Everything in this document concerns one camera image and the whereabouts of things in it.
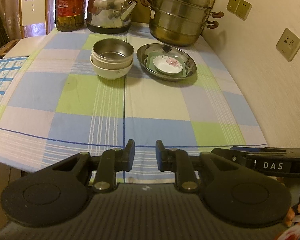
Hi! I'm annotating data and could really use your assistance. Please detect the cream plastic bowl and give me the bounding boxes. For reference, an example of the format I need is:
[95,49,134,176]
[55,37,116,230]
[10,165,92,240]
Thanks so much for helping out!
[91,51,133,70]

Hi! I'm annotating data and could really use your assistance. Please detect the plaid pastel tablecloth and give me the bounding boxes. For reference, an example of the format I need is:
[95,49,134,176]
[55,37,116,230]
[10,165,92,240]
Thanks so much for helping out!
[0,28,266,182]

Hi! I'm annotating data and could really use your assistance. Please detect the person's right hand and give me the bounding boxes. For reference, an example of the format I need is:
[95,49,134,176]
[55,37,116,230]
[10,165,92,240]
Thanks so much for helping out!
[284,203,300,226]

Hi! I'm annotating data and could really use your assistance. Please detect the small steel bowl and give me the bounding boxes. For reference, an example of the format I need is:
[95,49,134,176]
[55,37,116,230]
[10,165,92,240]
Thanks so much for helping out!
[91,38,134,62]

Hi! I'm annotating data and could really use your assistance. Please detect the small floral saucer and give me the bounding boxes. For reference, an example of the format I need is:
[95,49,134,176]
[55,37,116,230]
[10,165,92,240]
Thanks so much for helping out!
[153,55,183,75]

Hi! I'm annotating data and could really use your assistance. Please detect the blue white checked cloth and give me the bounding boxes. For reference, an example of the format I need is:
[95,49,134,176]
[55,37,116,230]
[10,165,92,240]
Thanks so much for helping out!
[0,56,27,102]

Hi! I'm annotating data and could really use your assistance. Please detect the stainless steel steamer pot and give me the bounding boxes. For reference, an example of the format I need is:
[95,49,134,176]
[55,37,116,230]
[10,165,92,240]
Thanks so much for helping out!
[140,0,224,47]

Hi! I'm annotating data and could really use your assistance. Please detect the large steel plate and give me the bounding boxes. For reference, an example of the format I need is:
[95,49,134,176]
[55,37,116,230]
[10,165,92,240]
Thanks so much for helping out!
[136,43,197,82]

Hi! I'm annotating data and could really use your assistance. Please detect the cooking oil bottle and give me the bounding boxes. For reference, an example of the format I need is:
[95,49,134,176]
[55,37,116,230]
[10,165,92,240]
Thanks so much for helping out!
[55,0,86,32]

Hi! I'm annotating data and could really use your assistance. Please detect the white wooden chair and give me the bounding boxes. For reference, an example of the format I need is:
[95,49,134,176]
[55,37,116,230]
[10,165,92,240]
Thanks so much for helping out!
[0,0,49,58]

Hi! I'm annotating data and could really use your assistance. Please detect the white ceramic bowl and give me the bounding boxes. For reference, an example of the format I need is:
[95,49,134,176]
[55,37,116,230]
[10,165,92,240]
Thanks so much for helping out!
[90,55,133,80]

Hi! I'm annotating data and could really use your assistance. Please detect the stainless steel kettle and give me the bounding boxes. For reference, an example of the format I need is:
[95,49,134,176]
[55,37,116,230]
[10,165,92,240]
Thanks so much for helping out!
[86,0,138,34]

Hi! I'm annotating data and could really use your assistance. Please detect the green rectangular tray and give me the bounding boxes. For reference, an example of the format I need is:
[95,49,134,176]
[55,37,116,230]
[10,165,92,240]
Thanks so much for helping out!
[146,52,186,77]

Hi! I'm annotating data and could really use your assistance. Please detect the beige wall socket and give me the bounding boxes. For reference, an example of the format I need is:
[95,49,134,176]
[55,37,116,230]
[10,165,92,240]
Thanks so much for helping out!
[276,28,300,62]

